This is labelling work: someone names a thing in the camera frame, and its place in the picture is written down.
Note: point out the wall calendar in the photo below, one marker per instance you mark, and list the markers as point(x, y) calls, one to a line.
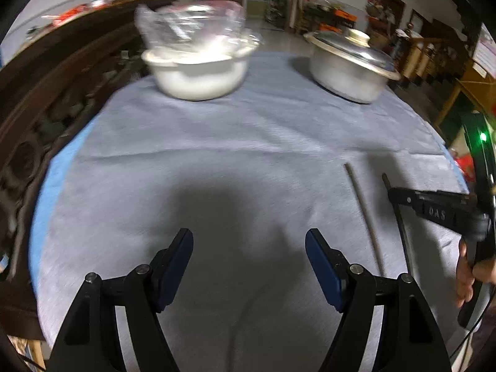
point(485, 51)

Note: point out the dark wooden sideboard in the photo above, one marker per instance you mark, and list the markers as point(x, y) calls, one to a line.
point(49, 92)

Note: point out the grey felt table cloth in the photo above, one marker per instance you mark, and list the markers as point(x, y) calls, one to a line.
point(249, 174)

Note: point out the white bowl with plastic bag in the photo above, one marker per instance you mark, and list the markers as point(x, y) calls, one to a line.
point(197, 51)

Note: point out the blue round table cover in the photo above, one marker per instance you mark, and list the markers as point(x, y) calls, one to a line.
point(49, 192)

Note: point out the person right hand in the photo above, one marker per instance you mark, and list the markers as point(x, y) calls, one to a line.
point(466, 275)

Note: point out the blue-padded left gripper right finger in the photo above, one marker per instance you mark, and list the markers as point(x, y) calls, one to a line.
point(410, 339)

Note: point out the dark chopstick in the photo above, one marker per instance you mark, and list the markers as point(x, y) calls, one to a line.
point(367, 219)
point(403, 236)

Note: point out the aluminium pot with lid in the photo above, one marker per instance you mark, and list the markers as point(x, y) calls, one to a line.
point(348, 66)

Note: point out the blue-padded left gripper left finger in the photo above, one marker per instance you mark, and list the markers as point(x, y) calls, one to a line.
point(88, 339)

